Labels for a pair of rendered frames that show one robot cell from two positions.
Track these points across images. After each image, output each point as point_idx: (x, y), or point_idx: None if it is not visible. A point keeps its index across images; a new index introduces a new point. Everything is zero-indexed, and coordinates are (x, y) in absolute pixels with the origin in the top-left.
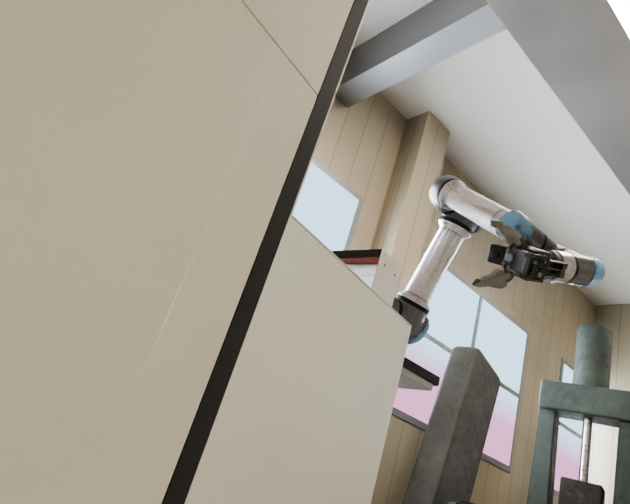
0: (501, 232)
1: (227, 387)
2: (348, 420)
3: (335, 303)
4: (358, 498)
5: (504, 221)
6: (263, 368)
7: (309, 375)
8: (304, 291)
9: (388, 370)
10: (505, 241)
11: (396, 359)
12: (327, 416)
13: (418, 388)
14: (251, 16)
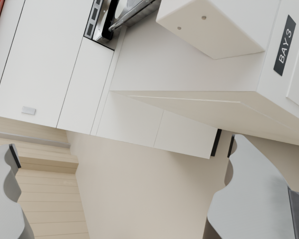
0: (17, 191)
1: (155, 148)
2: (248, 120)
3: (174, 100)
4: None
5: None
6: (186, 111)
7: (202, 112)
8: (162, 100)
9: (260, 109)
10: (30, 227)
11: (263, 106)
12: (230, 118)
13: None
14: None
